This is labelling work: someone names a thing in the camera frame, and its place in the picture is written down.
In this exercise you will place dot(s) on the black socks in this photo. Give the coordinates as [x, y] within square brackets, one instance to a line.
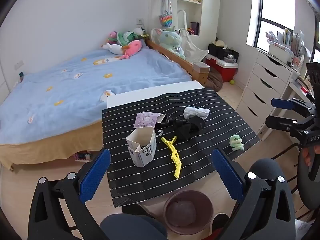
[185, 128]

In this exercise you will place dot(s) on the white wall shelf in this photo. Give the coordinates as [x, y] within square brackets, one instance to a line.
[186, 1]

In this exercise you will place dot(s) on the person's right hand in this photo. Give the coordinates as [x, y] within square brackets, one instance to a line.
[306, 157]

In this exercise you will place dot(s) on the bed with blue blanket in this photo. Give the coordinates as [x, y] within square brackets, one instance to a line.
[75, 92]

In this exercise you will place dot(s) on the white drawer cabinet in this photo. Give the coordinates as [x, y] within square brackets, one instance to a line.
[260, 80]

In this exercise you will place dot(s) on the yellow hair clip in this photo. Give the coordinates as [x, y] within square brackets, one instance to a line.
[175, 160]

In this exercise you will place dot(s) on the white cloth bundle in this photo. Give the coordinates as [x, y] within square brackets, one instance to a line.
[200, 112]

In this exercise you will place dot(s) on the pink storage box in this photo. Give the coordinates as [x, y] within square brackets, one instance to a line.
[82, 156]

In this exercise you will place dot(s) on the white purple cardboard box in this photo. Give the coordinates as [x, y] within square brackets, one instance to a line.
[145, 152]

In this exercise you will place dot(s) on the wooden bed frame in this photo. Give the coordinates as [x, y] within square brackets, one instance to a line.
[186, 66]

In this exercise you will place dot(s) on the large teal unicorn plush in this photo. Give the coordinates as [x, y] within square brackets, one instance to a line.
[171, 41]

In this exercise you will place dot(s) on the stack of books and papers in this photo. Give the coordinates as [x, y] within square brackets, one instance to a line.
[282, 42]

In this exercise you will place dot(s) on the clear plastic corner guard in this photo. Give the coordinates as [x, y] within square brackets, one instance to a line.
[201, 67]

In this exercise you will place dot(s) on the pink whale plush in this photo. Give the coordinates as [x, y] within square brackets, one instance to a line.
[132, 48]

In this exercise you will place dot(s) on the dark purple box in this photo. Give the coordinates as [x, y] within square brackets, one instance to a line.
[195, 28]

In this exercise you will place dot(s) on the small teal device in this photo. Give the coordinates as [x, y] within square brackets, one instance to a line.
[21, 76]

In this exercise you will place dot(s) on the white frame cloth hamper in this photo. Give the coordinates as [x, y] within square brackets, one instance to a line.
[193, 48]

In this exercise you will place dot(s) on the black metal frame chair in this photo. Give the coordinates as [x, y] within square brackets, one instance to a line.
[303, 192]

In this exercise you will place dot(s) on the tan bed skirt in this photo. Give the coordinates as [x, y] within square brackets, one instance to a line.
[50, 147]

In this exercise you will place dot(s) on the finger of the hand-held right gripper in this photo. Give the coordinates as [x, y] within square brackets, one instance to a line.
[282, 103]
[280, 125]

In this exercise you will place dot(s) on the red cooler box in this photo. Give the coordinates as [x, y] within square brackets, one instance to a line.
[222, 71]

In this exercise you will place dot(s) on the green striped plush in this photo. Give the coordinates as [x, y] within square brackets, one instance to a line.
[125, 38]

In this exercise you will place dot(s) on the beige hat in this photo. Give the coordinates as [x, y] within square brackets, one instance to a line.
[218, 42]

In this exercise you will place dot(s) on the black storage bags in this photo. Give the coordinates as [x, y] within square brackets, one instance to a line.
[220, 51]

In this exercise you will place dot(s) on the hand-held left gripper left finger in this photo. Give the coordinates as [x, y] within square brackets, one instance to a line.
[96, 175]

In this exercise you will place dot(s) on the panda plush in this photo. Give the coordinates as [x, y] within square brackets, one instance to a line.
[139, 32]

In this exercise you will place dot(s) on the maroon plastic bin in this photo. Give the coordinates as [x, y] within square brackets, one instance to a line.
[187, 212]

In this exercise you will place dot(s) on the purple pink plush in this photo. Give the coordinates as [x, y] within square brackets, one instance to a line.
[112, 36]

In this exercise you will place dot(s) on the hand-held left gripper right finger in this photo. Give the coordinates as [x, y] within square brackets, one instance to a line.
[226, 175]

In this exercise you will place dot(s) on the brown bean bag cushion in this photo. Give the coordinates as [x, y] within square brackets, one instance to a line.
[215, 81]

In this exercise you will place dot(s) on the black striped mat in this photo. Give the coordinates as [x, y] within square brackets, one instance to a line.
[200, 150]

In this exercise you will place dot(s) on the rainbow bubble bag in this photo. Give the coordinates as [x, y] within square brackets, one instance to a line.
[166, 20]

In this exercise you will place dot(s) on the window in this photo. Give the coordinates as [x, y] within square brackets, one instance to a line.
[275, 0]

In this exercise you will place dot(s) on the white wall socket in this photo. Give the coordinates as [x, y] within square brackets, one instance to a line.
[140, 21]
[19, 65]

